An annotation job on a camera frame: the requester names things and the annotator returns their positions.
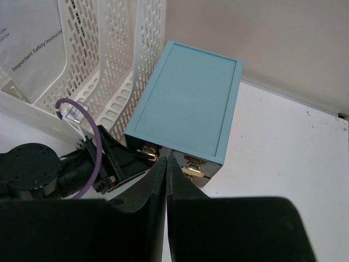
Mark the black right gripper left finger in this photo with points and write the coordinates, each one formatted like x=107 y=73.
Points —
x=129 y=227

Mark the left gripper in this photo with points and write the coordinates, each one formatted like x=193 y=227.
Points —
x=119 y=164

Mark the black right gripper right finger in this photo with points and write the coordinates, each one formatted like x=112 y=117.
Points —
x=258 y=228

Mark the white Canon manual booklet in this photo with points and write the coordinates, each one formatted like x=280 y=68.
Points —
x=32 y=47

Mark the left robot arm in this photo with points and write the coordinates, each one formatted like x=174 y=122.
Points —
x=34 y=171

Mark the teal drawer box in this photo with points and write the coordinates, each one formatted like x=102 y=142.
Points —
x=188 y=103

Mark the white file organizer rack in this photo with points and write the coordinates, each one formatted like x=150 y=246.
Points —
x=111 y=49

